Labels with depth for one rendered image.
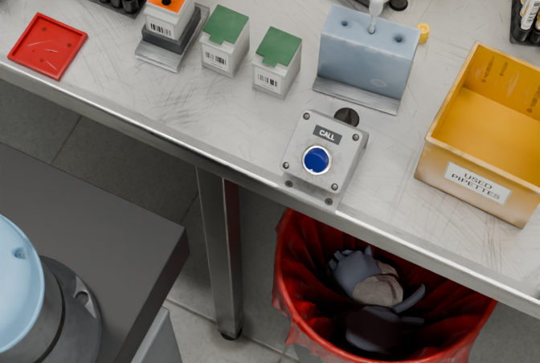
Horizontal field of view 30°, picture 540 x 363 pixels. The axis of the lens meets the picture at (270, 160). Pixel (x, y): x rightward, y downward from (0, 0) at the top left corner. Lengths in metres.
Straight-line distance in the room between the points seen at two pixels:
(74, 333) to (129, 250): 0.12
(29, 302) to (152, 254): 0.23
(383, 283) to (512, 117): 0.66
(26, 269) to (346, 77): 0.49
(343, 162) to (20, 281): 0.40
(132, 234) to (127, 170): 1.08
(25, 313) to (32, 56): 0.47
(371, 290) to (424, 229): 0.66
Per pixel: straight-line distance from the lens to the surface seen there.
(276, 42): 1.11
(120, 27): 1.21
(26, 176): 1.05
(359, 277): 1.77
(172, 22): 1.12
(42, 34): 1.22
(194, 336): 1.96
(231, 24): 1.12
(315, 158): 1.04
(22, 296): 0.79
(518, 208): 1.08
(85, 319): 0.95
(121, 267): 1.00
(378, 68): 1.10
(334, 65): 1.13
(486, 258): 1.10
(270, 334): 1.96
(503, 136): 1.15
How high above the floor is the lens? 1.89
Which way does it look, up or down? 65 degrees down
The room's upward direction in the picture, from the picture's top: 2 degrees clockwise
